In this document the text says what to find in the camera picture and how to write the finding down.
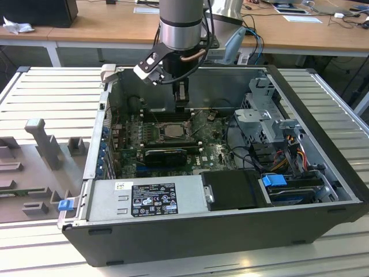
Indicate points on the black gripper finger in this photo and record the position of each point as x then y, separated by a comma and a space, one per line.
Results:
180, 92

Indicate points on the silver CPU plate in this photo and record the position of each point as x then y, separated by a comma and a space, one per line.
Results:
173, 130

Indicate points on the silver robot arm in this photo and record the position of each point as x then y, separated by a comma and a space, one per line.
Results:
180, 29

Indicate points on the black RAM slot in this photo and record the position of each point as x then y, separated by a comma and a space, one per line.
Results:
167, 118
170, 142
173, 148
164, 113

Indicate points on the CPU socket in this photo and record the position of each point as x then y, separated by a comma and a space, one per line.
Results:
188, 127

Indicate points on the blue expansion slot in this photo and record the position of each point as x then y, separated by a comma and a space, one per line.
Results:
142, 171

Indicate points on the round coin battery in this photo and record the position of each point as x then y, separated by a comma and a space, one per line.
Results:
211, 116

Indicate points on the white labelled box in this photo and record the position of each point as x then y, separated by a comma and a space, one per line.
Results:
243, 59

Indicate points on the pale blue-edged paper sheet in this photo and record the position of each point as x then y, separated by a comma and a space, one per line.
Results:
145, 10
302, 19

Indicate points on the black graphics card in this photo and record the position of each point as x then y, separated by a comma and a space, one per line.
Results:
165, 158

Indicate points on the green motherboard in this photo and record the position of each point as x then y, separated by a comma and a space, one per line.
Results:
213, 155

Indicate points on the grey case corner latch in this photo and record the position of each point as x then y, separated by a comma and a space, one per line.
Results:
109, 72

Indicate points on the metal disk bay cage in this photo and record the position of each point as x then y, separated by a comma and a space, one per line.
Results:
253, 121

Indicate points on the wooden desk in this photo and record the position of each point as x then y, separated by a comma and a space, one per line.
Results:
95, 23

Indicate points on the black plastic shroud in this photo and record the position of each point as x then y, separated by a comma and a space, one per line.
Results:
230, 190

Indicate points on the dark flat tablet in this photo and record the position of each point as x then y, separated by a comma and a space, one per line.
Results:
289, 10

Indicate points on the blue disk carrier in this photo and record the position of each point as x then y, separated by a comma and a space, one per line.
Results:
274, 181

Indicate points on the silver power supply unit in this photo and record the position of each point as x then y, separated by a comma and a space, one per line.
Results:
101, 199

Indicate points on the black PC case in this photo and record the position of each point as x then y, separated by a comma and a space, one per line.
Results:
173, 242

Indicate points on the hard disk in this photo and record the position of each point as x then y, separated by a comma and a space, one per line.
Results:
288, 197

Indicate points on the black computer tower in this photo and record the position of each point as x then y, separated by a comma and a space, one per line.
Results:
37, 13

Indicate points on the blue plastic latch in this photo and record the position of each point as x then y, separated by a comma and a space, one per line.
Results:
65, 205

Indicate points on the white power adapter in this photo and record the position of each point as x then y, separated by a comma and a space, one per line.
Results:
339, 15

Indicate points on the grey parts rack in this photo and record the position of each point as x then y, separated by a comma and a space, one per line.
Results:
34, 173

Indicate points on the crumpled white paper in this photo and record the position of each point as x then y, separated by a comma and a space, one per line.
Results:
17, 27

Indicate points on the green RAM stick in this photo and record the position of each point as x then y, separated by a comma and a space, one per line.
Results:
14, 194

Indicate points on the white camera with black bracket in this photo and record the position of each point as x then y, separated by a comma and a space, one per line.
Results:
142, 71

